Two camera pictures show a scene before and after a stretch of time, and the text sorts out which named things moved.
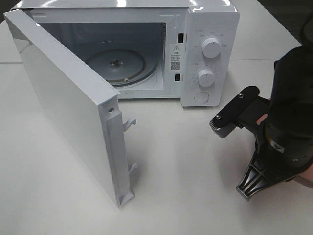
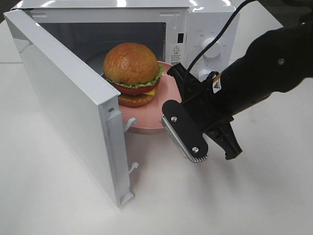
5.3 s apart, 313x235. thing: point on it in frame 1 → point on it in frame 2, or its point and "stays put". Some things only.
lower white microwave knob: (206, 78) stays put
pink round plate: (305, 178) → (149, 116)
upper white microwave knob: (211, 47) stays put
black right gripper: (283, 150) → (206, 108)
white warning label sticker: (175, 58) stays put
